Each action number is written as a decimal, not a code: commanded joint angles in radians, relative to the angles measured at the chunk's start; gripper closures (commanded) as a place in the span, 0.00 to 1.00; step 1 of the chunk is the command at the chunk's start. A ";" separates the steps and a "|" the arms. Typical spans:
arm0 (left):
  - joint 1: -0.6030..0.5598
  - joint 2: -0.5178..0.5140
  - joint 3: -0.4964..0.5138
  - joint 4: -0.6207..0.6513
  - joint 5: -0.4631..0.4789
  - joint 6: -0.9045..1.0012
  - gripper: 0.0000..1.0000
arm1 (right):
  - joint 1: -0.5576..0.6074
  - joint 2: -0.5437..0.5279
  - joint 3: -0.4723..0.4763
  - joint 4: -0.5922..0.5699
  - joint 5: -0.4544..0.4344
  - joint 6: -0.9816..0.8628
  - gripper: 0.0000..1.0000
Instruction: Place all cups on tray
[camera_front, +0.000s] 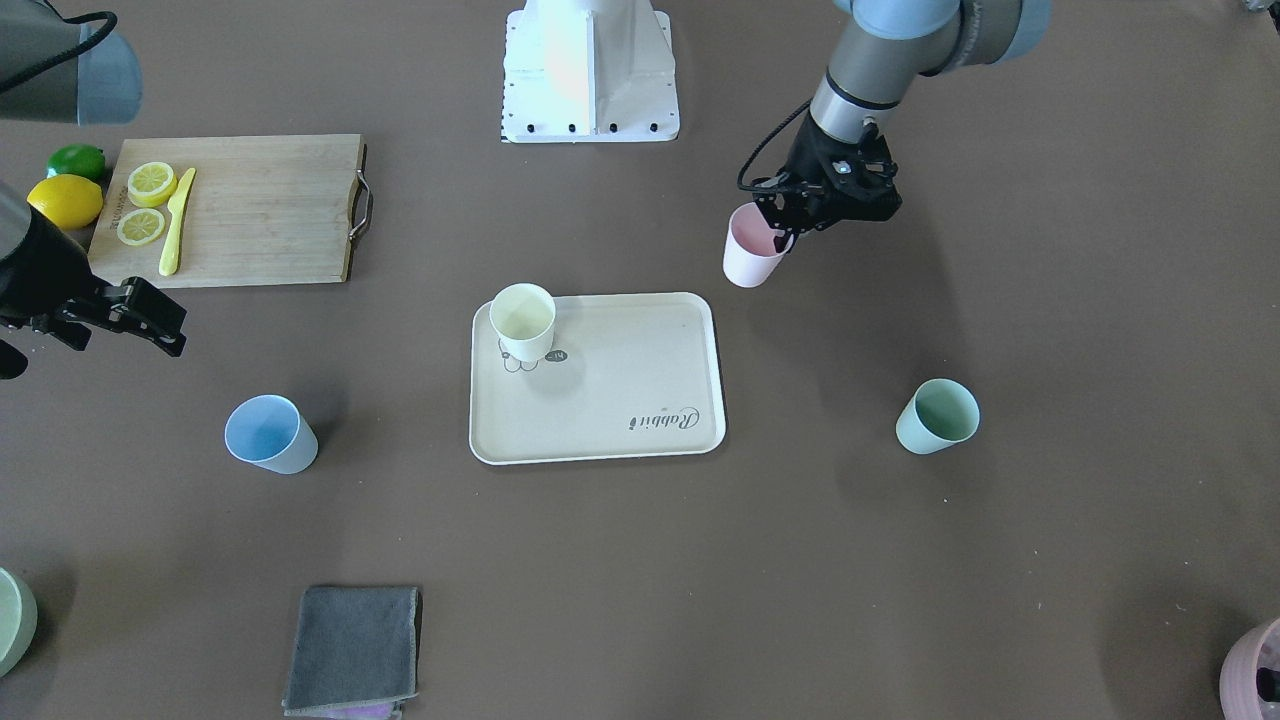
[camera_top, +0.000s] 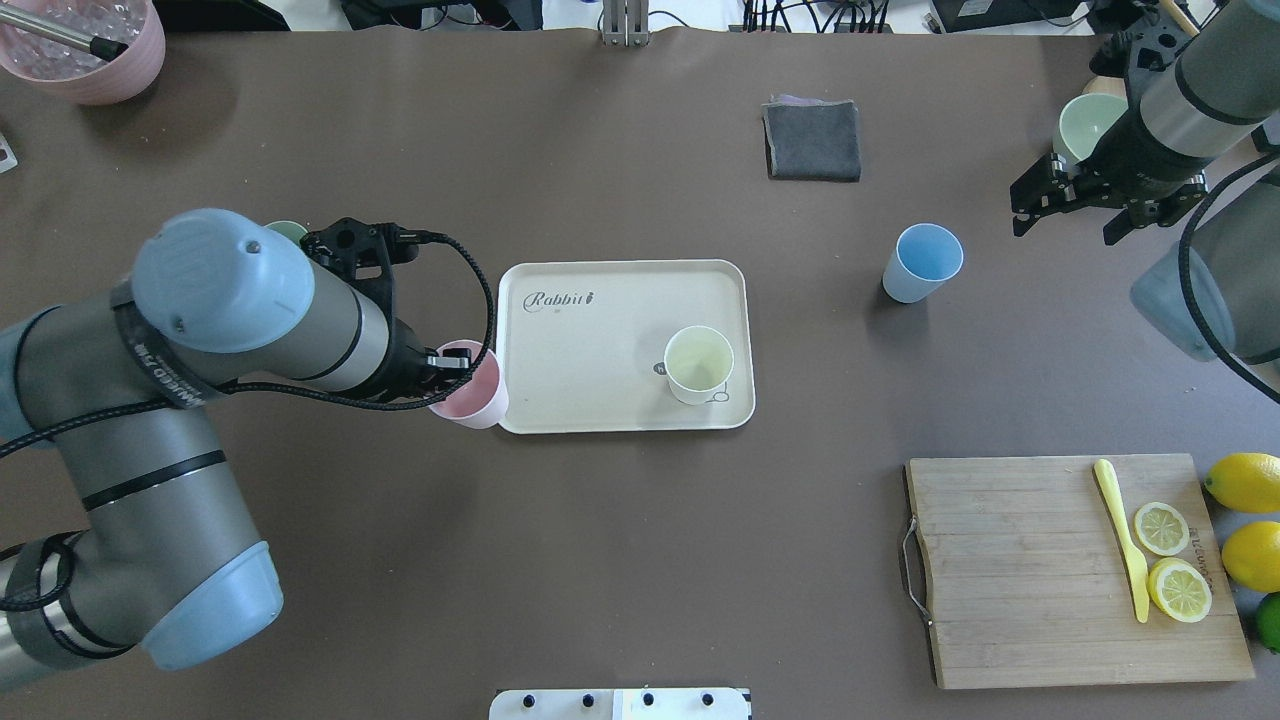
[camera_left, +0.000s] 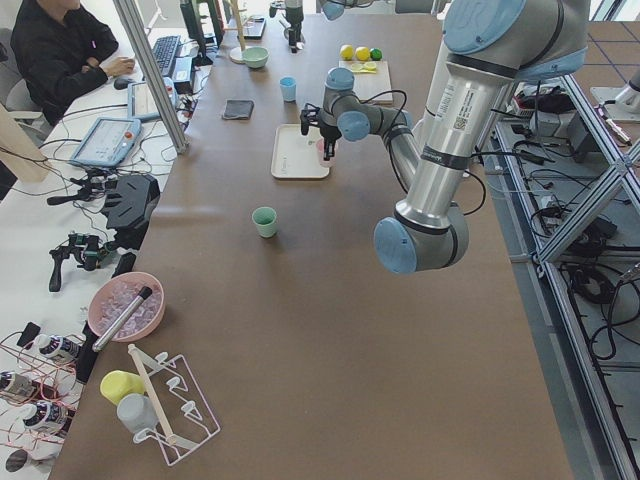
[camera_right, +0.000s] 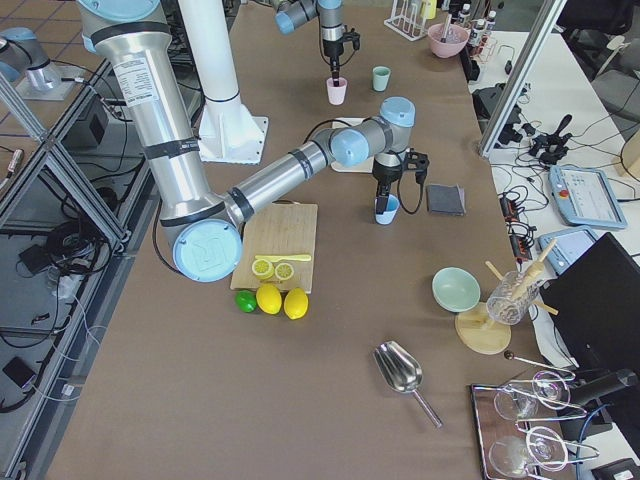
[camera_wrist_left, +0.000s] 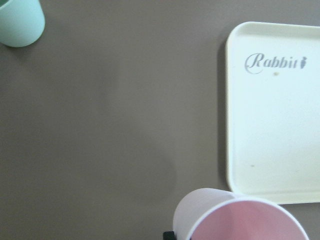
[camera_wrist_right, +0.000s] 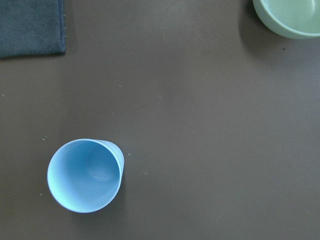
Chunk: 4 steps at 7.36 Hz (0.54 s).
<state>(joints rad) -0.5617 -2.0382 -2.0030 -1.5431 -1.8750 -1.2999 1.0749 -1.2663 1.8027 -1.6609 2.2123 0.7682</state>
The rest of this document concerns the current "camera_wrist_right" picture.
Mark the green bowl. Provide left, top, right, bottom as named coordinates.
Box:
left=252, top=0, right=320, bottom=39

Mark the blue cup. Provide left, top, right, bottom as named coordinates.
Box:
left=47, top=138, right=125, bottom=213

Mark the grey folded cloth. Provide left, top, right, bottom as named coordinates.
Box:
left=0, top=0, right=66, bottom=58

